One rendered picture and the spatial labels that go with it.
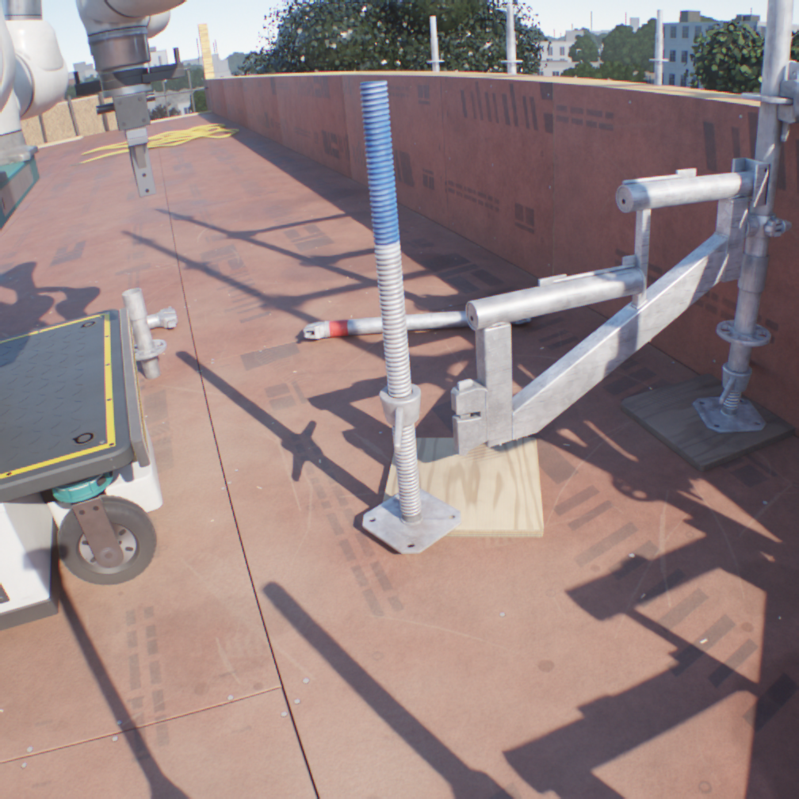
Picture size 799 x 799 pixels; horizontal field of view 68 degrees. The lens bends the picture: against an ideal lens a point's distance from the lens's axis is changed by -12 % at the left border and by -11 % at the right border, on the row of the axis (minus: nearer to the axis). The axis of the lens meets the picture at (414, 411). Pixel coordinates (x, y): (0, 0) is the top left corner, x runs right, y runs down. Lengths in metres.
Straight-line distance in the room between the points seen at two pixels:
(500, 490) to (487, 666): 0.41
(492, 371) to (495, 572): 0.34
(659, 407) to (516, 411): 0.52
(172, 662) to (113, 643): 0.12
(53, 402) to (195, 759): 0.66
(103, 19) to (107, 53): 0.05
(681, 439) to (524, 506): 0.42
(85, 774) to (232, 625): 0.34
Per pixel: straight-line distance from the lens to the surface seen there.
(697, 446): 1.49
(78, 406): 1.22
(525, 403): 1.19
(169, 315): 2.38
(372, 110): 0.94
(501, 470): 1.36
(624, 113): 1.93
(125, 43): 1.06
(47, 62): 1.61
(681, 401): 1.65
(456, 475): 1.34
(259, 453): 1.53
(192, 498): 1.45
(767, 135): 1.40
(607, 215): 2.03
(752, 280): 1.46
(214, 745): 1.01
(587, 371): 1.24
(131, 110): 1.04
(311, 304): 2.33
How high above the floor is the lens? 0.82
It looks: 31 degrees down
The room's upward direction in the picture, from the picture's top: 5 degrees counter-clockwise
